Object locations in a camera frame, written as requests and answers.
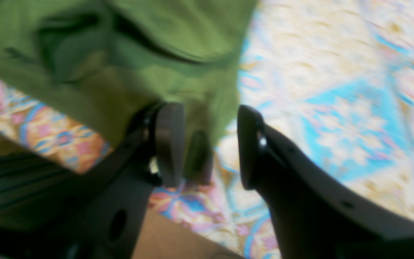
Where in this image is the olive green t-shirt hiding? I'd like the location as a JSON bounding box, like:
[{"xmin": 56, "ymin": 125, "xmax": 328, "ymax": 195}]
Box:
[{"xmin": 0, "ymin": 0, "xmax": 258, "ymax": 185}]

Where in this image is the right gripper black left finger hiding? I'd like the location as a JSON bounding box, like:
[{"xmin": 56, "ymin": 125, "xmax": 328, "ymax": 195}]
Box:
[{"xmin": 0, "ymin": 102, "xmax": 184, "ymax": 259}]

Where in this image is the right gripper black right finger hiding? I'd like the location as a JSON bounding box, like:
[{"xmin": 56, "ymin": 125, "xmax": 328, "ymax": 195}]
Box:
[{"xmin": 237, "ymin": 105, "xmax": 414, "ymax": 259}]

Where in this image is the patterned tile tablecloth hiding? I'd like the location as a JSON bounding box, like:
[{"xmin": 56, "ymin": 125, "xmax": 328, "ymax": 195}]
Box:
[{"xmin": 0, "ymin": 0, "xmax": 414, "ymax": 259}]

